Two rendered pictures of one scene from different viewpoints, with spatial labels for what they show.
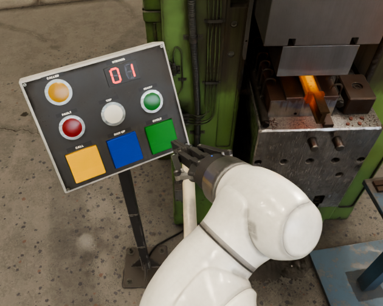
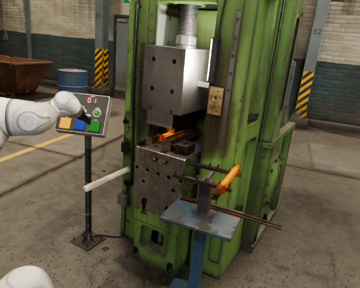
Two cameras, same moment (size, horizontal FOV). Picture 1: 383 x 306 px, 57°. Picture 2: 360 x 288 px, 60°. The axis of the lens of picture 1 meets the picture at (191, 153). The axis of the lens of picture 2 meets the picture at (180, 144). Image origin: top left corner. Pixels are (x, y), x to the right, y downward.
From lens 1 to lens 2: 1.67 m
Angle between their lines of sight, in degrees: 40
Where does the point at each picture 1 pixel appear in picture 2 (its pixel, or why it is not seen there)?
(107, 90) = (84, 103)
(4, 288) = (27, 217)
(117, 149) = (77, 123)
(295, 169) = (152, 178)
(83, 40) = not seen: hidden behind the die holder
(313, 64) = (158, 120)
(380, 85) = (208, 155)
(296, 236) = (59, 96)
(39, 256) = (51, 215)
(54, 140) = not seen: hidden behind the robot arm
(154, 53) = (104, 98)
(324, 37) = (160, 108)
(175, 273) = not seen: hidden behind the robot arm
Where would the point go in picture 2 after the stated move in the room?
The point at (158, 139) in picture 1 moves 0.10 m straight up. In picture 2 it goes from (92, 126) to (92, 111)
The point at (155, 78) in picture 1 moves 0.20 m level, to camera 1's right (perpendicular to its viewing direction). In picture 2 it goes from (102, 106) to (123, 111)
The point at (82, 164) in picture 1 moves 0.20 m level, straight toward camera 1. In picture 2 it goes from (64, 122) to (49, 130)
